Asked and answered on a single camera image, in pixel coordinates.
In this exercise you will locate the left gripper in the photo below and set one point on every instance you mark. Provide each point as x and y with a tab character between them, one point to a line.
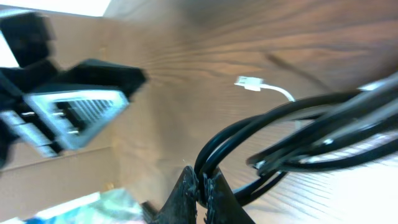
63	110

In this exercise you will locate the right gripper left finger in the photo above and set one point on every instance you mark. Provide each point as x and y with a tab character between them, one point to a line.
181	205

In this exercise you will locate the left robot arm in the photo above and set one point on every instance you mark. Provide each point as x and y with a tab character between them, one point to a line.
27	35

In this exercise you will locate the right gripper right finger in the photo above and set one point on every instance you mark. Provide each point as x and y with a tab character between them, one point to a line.
222	206

